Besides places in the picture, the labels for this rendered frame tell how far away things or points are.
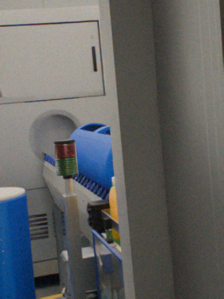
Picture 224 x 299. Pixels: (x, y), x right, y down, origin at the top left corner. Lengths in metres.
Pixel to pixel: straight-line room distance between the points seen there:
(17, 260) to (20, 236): 0.09
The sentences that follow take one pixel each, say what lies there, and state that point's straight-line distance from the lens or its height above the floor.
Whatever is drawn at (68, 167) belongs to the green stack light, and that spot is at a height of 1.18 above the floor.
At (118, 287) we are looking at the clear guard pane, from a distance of 1.65.
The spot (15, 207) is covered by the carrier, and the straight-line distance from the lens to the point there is 2.23.
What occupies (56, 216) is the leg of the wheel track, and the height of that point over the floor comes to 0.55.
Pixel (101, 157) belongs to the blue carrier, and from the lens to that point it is 2.27.
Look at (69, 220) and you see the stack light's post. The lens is 1.70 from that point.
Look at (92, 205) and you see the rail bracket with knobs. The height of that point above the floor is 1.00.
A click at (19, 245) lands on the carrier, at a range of 2.26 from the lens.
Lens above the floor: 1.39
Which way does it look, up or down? 6 degrees down
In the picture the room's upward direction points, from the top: 5 degrees counter-clockwise
